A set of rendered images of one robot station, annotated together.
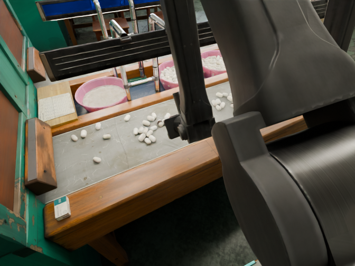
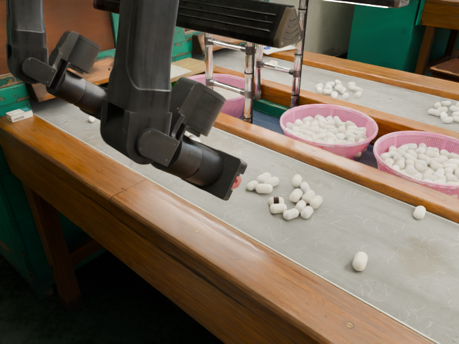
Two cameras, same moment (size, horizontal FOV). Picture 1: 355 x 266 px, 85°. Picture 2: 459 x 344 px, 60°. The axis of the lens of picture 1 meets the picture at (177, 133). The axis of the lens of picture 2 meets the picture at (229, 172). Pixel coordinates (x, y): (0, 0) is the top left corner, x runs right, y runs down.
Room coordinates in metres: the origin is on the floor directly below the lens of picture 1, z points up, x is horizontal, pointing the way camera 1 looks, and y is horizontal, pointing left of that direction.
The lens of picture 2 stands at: (0.41, -0.86, 1.24)
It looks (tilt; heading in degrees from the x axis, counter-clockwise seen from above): 32 degrees down; 69
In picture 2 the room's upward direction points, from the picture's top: straight up
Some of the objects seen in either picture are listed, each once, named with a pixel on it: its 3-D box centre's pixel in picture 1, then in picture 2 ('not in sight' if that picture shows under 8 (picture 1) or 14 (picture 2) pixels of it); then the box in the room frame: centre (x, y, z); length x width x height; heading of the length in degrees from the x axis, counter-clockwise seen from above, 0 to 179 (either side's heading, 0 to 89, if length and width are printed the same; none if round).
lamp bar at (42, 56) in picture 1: (147, 44); (179, 6); (0.65, 0.10, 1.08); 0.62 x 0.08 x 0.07; 117
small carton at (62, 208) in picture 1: (62, 208); (19, 115); (0.23, 0.34, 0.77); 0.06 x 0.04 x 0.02; 27
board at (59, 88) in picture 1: (56, 103); (170, 72); (0.73, 0.57, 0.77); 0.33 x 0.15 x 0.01; 27
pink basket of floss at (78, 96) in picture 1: (105, 98); (213, 99); (0.83, 0.38, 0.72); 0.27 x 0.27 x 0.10
